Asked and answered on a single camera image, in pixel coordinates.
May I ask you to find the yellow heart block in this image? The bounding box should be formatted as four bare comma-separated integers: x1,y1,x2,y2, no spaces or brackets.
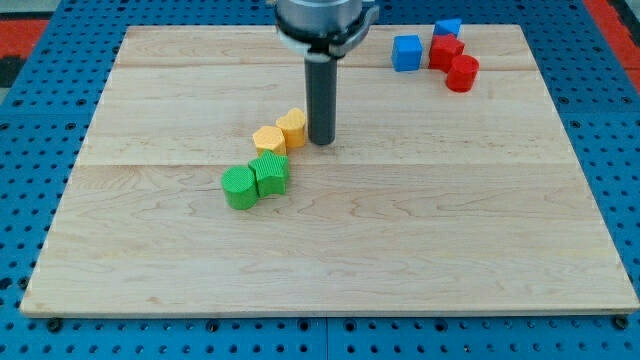
276,108,306,148

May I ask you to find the yellow hexagon block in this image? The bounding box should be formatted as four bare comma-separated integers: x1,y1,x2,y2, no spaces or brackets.
252,126,287,156

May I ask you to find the light wooden board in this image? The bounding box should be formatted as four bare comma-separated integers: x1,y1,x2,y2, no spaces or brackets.
20,25,639,318

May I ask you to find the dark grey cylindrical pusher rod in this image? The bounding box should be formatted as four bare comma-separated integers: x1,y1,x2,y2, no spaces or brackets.
304,52,337,145

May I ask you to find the blue cube block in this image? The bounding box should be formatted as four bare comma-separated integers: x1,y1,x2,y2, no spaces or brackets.
391,34,423,72

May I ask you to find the blue triangle block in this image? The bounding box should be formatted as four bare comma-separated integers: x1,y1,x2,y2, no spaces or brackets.
433,18,462,37

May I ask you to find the green cylinder block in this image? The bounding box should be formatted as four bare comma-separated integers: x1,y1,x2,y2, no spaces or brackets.
221,166,259,210

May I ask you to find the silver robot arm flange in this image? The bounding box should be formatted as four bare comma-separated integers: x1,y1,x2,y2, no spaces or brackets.
274,0,380,59

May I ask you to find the red cylinder block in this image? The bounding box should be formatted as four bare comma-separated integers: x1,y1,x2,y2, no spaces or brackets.
445,55,480,92

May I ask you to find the green star block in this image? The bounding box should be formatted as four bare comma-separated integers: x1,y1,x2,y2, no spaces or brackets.
248,150,289,198

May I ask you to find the red hexagon block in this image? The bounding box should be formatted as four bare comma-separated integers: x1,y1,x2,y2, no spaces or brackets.
428,34,465,73

